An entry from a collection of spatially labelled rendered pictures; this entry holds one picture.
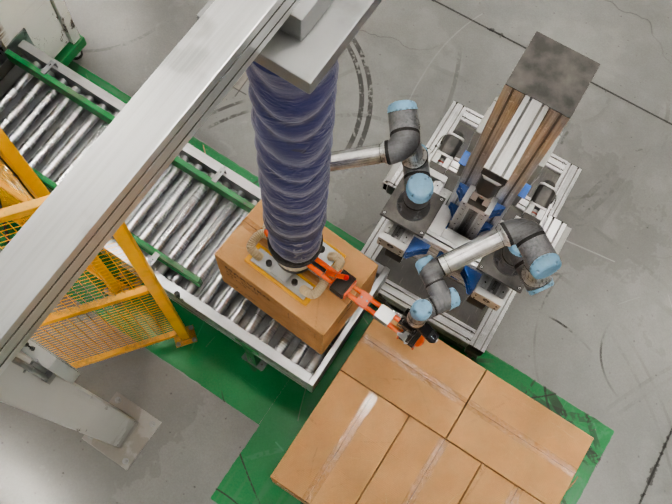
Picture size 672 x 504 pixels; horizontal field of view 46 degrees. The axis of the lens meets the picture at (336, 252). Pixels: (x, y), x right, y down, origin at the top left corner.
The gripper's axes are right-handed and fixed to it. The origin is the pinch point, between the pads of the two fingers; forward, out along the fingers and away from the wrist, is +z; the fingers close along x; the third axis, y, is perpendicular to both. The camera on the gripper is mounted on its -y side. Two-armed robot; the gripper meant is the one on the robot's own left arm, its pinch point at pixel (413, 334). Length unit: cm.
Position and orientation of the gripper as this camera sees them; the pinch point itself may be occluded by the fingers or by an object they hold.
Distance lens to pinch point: 324.4
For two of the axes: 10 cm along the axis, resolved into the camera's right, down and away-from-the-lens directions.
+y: -8.0, -5.7, 1.6
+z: -0.5, 3.3, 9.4
